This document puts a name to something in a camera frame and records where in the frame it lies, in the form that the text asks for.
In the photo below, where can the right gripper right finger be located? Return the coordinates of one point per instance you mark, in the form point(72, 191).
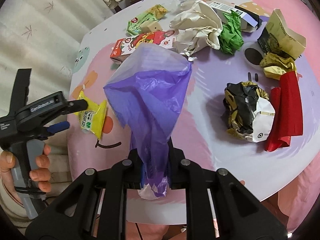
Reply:
point(175, 156)

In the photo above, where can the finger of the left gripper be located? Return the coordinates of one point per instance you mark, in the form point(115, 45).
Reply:
point(74, 106)

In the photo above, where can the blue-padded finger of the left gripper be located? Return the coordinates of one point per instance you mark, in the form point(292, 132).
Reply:
point(59, 127)

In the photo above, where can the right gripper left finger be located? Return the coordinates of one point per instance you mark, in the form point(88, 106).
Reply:
point(136, 171)

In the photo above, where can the yellow snack wrapper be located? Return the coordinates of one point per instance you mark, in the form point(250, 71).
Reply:
point(92, 119)

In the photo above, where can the purple plastic bag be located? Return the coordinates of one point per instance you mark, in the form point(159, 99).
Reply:
point(147, 93)

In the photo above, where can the black gold paper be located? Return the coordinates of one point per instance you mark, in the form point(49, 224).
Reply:
point(249, 114)

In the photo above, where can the red paper sheet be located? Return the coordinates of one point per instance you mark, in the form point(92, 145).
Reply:
point(288, 119)

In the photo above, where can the green paper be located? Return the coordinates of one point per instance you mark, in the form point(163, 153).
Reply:
point(231, 38)

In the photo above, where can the cream paper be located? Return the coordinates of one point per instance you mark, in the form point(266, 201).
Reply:
point(199, 27)

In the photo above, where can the person's left hand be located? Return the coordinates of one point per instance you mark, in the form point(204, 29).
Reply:
point(41, 175)

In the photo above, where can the cream curtain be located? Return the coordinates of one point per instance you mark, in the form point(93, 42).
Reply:
point(44, 35)

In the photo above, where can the green snack packet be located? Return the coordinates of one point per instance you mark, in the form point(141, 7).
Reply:
point(154, 13)

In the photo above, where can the small beige box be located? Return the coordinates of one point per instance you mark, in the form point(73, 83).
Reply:
point(150, 26)

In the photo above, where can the yellow crumpled wrapper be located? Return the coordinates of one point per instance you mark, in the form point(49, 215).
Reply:
point(274, 66)

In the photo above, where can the tan paper bag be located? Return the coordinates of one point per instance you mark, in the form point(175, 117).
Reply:
point(279, 39)

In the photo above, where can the white blue barcode box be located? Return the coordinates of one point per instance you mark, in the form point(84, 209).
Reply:
point(250, 21)

